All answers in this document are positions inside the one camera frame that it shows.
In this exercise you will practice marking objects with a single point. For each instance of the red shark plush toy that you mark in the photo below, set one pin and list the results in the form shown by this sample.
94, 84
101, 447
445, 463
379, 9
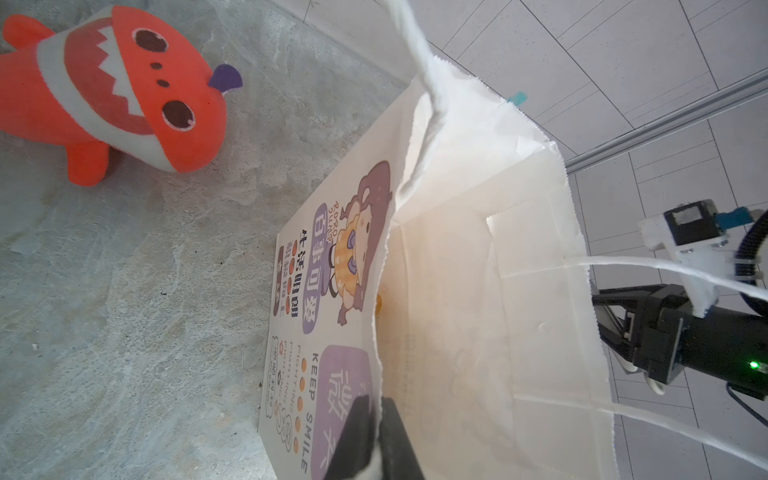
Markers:
123, 80

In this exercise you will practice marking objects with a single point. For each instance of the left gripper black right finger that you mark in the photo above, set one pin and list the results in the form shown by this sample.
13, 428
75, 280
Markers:
399, 461

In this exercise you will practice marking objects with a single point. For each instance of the teal small bottle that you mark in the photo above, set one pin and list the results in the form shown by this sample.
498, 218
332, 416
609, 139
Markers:
518, 98

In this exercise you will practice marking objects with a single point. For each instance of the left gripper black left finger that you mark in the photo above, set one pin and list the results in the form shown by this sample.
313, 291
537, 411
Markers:
355, 445

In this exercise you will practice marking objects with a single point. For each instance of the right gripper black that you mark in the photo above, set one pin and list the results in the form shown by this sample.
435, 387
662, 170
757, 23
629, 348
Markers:
652, 328

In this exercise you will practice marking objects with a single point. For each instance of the white printed paper bag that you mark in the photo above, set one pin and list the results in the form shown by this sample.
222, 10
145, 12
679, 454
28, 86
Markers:
441, 264

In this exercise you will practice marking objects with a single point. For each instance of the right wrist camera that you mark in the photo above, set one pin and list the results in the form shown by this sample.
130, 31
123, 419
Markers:
699, 236

